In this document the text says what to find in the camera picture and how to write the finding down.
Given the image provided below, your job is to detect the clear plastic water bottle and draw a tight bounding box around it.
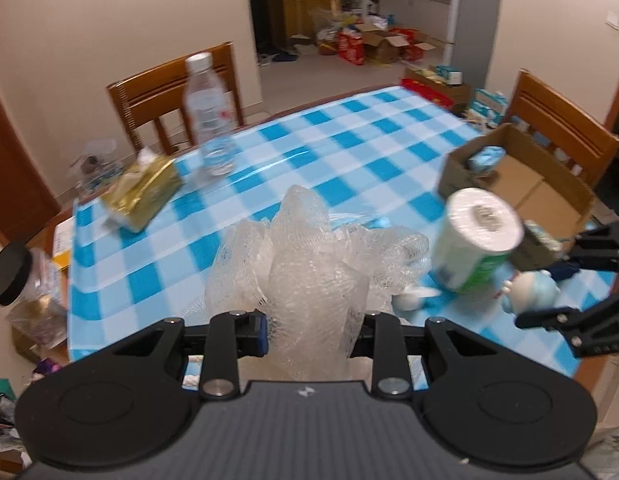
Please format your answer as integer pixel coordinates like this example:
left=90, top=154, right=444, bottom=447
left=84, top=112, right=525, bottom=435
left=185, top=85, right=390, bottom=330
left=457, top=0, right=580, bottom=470
left=184, top=52, right=236, bottom=177

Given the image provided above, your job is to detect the open brown carton floor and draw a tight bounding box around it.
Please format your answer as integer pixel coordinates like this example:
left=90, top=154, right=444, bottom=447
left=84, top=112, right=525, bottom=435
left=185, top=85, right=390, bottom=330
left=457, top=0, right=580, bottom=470
left=356, top=23, right=409, bottom=64

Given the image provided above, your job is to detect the white mesh bath pouf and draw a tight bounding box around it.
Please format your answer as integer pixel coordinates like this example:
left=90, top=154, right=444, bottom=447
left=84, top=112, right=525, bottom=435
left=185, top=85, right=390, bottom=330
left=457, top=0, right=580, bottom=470
left=204, top=185, right=429, bottom=382

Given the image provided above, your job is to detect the gold tissue pack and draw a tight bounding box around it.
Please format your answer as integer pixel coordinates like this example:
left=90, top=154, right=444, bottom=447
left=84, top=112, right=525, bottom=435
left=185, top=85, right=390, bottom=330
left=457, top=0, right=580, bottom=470
left=101, top=148, right=183, bottom=233

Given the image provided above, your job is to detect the yellow wooden cabinet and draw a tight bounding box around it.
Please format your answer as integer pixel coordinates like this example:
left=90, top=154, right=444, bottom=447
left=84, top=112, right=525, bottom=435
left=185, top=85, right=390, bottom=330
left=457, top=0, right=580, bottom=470
left=271, top=0, right=331, bottom=48

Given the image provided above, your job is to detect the blue face mask front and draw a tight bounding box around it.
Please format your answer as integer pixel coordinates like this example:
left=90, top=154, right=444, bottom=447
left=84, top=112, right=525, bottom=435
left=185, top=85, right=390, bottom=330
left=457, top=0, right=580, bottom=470
left=467, top=145, right=507, bottom=174

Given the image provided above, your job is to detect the grey refrigerator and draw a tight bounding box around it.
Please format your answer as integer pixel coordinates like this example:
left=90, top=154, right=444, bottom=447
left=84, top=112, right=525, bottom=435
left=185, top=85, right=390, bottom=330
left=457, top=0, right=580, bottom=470
left=443, top=0, right=501, bottom=88

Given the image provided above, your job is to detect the open cardboard box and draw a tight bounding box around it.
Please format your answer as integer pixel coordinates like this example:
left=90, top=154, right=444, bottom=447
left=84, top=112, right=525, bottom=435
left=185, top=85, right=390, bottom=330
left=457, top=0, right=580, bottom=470
left=439, top=124, right=595, bottom=240

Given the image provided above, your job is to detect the wooden chair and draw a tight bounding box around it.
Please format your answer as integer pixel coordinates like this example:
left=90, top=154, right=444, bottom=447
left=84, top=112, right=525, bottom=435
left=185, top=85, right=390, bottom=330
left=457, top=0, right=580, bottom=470
left=501, top=70, right=619, bottom=188
left=106, top=41, right=245, bottom=155

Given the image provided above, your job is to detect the green toilet paper roll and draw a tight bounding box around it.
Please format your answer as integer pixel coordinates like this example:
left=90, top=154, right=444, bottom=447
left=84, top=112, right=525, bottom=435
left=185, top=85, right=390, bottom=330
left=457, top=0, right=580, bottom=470
left=431, top=188, right=523, bottom=292

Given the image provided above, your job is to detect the wooden chair far side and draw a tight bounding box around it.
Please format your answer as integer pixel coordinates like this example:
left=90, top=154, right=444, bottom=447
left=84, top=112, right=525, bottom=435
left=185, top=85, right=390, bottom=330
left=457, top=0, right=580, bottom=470
left=106, top=41, right=245, bottom=155

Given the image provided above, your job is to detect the brown wooden door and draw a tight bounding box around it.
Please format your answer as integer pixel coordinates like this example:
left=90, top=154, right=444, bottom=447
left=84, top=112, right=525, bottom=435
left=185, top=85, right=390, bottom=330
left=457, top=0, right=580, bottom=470
left=0, top=101, right=61, bottom=245

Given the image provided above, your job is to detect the wooden chair right side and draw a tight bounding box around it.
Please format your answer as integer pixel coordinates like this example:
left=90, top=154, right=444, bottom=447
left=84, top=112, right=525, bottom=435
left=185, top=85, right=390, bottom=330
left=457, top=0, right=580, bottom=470
left=501, top=70, right=619, bottom=188

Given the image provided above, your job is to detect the blue checkered tablecloth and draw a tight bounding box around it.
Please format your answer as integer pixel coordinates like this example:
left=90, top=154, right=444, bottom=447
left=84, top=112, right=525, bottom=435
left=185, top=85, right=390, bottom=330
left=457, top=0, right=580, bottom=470
left=66, top=84, right=619, bottom=378

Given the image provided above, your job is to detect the red gift bag far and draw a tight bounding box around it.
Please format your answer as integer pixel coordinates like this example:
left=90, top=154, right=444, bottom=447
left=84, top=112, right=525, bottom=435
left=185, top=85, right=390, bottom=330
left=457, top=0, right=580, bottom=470
left=338, top=30, right=365, bottom=66

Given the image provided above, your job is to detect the black lid clear jar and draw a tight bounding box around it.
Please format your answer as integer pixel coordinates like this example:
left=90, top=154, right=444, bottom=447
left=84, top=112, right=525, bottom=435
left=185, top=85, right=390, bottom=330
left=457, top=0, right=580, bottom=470
left=0, top=242, right=67, bottom=349

